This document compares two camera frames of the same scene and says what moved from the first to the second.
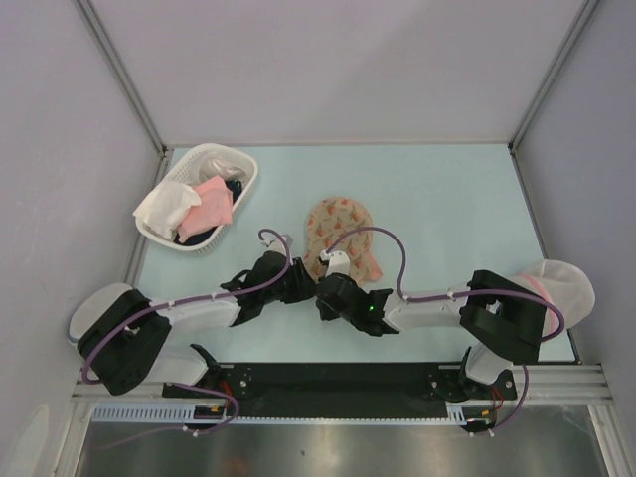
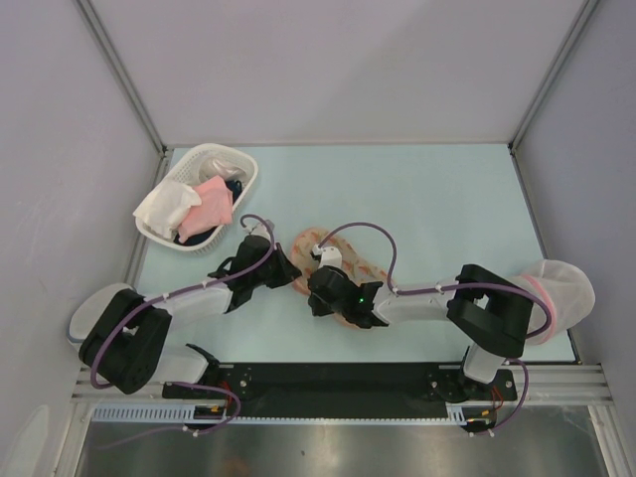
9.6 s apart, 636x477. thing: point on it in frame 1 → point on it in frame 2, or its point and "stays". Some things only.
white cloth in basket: [163, 208] stays
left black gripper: [303, 284] → [286, 270]
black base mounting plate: [332, 390] stays
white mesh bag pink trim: [562, 282] stays
